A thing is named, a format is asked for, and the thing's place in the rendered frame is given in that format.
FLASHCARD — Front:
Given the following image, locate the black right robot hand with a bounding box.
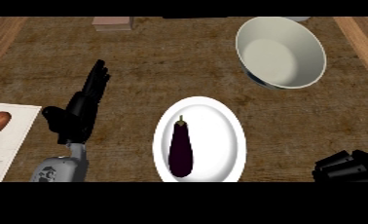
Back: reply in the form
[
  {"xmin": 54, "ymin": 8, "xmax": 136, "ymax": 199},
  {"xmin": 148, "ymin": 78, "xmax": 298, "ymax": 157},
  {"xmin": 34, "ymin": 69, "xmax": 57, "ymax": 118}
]
[{"xmin": 312, "ymin": 149, "xmax": 368, "ymax": 183}]

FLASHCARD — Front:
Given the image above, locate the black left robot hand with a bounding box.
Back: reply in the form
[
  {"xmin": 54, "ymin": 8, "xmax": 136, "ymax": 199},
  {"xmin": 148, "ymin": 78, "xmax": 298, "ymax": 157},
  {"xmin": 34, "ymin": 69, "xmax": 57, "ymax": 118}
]
[{"xmin": 40, "ymin": 58, "xmax": 113, "ymax": 145}]

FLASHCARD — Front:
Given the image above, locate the white oval plate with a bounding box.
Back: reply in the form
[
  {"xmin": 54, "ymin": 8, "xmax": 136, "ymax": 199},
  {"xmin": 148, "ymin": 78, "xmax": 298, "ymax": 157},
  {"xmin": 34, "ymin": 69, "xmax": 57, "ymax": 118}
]
[{"xmin": 151, "ymin": 95, "xmax": 249, "ymax": 183}]

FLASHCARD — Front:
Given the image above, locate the cream white bowl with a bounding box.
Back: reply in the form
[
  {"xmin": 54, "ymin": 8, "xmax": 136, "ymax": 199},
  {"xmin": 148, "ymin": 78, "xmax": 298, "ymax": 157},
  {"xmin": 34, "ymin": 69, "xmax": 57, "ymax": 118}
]
[{"xmin": 235, "ymin": 16, "xmax": 329, "ymax": 91}]

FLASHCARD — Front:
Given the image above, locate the white cutting board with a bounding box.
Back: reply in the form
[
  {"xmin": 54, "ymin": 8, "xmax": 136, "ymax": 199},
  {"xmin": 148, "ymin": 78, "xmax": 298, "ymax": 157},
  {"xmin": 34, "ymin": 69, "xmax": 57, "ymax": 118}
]
[{"xmin": 0, "ymin": 102, "xmax": 43, "ymax": 182}]

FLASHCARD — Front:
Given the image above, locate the orange-brown vegetable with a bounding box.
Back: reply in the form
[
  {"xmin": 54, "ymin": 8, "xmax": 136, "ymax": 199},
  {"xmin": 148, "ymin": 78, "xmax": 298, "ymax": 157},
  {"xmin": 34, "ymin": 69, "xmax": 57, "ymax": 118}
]
[{"xmin": 0, "ymin": 111, "xmax": 14, "ymax": 131}]

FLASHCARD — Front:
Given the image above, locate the brown woven placemat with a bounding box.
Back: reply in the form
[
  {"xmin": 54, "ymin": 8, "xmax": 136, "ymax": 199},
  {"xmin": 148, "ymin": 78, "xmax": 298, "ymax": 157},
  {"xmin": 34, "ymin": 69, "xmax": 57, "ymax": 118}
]
[{"xmin": 0, "ymin": 17, "xmax": 368, "ymax": 183}]

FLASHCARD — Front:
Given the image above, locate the dark purple eggplant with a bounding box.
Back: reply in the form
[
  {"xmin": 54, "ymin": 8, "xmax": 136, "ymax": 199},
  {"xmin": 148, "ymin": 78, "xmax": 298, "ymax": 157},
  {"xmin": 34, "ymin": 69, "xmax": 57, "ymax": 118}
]
[{"xmin": 167, "ymin": 114, "xmax": 194, "ymax": 178}]

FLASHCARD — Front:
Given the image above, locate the pale pink block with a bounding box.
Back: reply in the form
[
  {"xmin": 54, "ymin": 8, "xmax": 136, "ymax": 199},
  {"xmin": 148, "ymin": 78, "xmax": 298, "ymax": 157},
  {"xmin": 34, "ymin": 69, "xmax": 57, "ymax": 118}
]
[{"xmin": 91, "ymin": 17, "xmax": 135, "ymax": 32}]

